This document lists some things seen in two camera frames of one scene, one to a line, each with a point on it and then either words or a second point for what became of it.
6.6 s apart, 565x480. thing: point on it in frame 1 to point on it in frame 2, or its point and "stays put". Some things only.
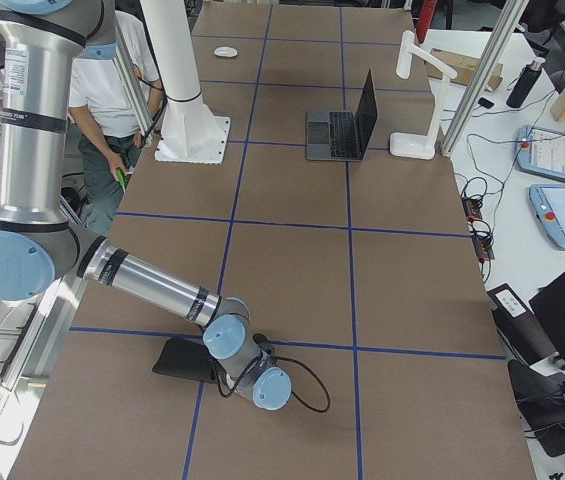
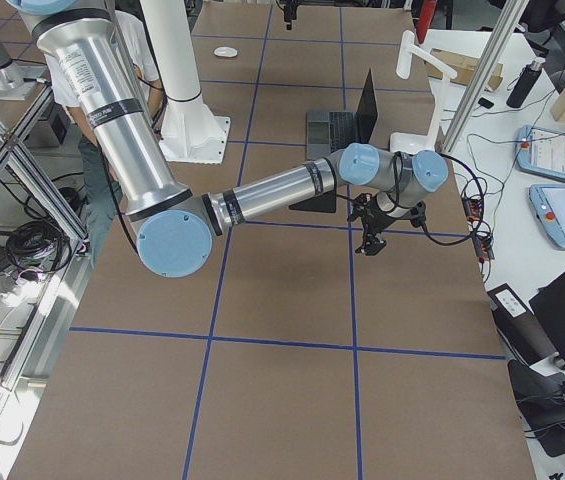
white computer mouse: [225, 51] stays put
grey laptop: [342, 135] stays put
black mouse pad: [186, 359] to [321, 202]
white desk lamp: [420, 146] stays put
